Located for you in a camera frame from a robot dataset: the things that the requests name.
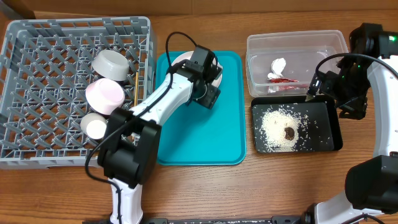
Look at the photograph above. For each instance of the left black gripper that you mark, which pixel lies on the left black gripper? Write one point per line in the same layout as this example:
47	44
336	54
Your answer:
212	98

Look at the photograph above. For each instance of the rice and food scraps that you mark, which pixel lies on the rice and food scraps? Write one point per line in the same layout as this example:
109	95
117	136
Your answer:
279	130

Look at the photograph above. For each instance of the grey bowl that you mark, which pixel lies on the grey bowl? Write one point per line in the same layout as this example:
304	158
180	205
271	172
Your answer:
111	65

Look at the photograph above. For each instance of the teal plastic tray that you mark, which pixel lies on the teal plastic tray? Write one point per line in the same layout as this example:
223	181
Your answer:
196	136

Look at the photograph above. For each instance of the small pink saucer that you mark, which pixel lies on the small pink saucer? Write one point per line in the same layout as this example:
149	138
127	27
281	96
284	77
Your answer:
104	95

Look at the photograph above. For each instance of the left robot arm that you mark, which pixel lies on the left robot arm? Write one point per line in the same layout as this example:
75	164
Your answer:
130	146

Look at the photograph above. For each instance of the clear plastic storage box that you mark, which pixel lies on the clear plastic storage box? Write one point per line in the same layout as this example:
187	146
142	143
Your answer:
302	51

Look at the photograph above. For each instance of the white tissue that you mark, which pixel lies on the white tissue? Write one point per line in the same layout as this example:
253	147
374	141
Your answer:
277	67

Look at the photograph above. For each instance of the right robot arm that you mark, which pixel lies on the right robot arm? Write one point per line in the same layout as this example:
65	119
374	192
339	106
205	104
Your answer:
371	186

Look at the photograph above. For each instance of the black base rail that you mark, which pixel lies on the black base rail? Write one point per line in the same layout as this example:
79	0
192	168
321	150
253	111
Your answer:
283	219

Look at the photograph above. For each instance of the white cup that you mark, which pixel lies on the white cup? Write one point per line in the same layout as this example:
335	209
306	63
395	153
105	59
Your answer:
93	125

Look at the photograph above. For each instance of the large white plate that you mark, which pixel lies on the large white plate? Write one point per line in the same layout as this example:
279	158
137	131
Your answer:
187	55

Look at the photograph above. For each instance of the wooden chopstick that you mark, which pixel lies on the wooden chopstick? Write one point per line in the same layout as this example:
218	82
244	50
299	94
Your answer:
136	86

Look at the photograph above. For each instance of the black tray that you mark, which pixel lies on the black tray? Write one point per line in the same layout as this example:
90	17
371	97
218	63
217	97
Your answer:
324	128

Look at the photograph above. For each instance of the grey dishwasher rack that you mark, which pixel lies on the grey dishwasher rack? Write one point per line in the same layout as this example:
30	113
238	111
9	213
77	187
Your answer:
45	69

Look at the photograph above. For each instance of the red snack wrapper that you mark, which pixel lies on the red snack wrapper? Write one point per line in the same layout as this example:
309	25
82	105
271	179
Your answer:
283	82

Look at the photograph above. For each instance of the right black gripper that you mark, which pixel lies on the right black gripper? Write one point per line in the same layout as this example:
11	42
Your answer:
325	86

